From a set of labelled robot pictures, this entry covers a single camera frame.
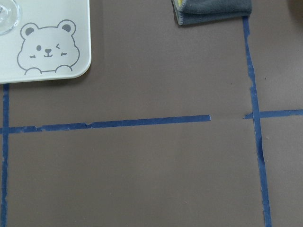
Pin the grey folded cloth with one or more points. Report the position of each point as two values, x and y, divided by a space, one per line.
189 12

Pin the wine glass on tray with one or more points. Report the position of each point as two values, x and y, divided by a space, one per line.
9 15

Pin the cream bear tray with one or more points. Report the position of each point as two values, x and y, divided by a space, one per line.
51 41

